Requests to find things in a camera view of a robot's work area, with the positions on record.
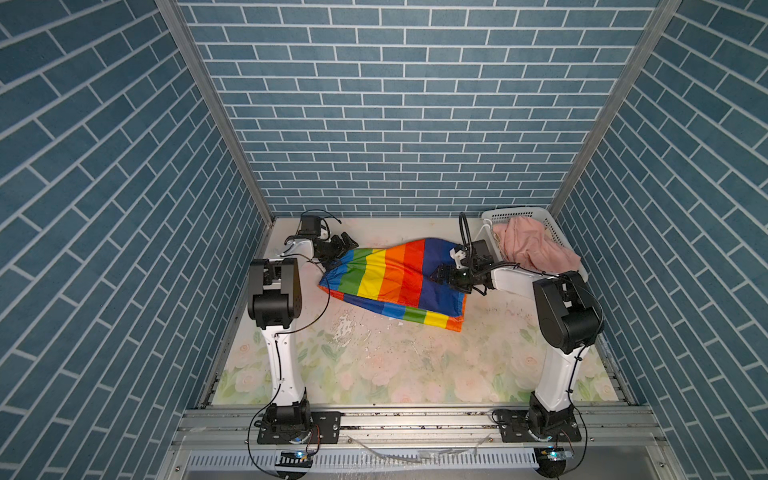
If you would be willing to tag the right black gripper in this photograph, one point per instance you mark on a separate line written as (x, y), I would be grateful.
(451, 281)

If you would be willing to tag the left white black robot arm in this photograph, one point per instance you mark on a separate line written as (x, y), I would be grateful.
(274, 303)

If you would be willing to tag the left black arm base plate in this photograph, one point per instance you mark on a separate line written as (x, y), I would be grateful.
(322, 427)

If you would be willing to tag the green circuit board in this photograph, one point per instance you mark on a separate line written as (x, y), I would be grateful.
(293, 459)
(551, 458)

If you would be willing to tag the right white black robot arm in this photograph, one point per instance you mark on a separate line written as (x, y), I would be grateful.
(570, 320)

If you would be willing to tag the aluminium mounting rail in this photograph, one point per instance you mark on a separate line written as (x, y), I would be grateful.
(619, 441)

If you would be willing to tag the left green circuit board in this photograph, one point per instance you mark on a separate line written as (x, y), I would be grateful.
(293, 459)

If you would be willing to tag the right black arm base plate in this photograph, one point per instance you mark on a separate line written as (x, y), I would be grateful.
(536, 425)

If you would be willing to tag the rainbow striped shorts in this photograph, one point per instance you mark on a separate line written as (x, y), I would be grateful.
(395, 282)

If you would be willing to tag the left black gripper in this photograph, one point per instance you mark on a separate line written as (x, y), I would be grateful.
(336, 247)

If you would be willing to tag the white plastic laundry basket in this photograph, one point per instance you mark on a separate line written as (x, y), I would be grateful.
(502, 215)

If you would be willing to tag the right green circuit board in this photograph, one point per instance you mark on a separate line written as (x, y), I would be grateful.
(551, 458)

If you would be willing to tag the pink folded shorts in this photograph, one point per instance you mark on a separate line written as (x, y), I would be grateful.
(524, 240)

